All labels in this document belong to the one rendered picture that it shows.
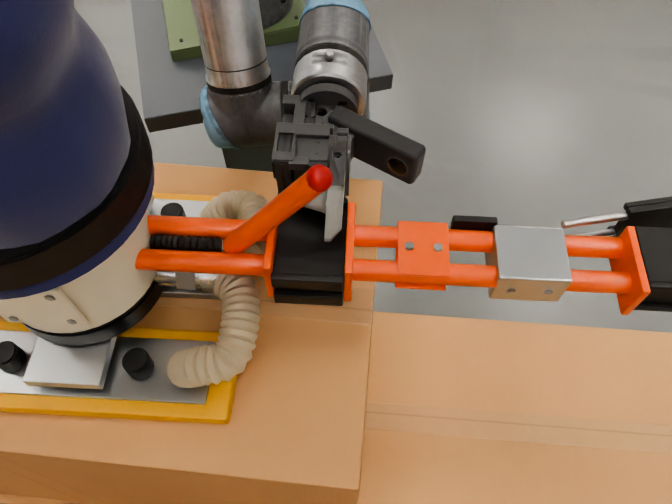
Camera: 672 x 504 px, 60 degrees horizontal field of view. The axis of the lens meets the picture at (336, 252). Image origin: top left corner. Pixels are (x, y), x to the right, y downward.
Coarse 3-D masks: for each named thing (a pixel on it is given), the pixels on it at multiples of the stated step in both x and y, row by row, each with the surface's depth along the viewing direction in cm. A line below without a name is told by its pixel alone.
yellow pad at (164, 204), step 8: (160, 200) 75; (168, 200) 75; (176, 200) 75; (184, 200) 75; (192, 200) 75; (200, 200) 75; (208, 200) 75; (152, 208) 74; (160, 208) 74; (168, 208) 71; (176, 208) 71; (184, 208) 74; (192, 208) 74; (200, 208) 74; (184, 216) 71; (192, 216) 73
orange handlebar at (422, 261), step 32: (160, 224) 59; (192, 224) 59; (224, 224) 59; (416, 224) 58; (160, 256) 57; (192, 256) 57; (224, 256) 57; (256, 256) 57; (416, 256) 56; (448, 256) 56; (576, 256) 59; (608, 256) 58; (416, 288) 58; (576, 288) 56; (608, 288) 56
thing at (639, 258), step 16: (624, 240) 57; (640, 240) 56; (656, 240) 56; (624, 256) 57; (640, 256) 55; (656, 256) 55; (640, 272) 54; (656, 272) 54; (640, 288) 54; (656, 288) 54; (624, 304) 57; (640, 304) 57; (656, 304) 57
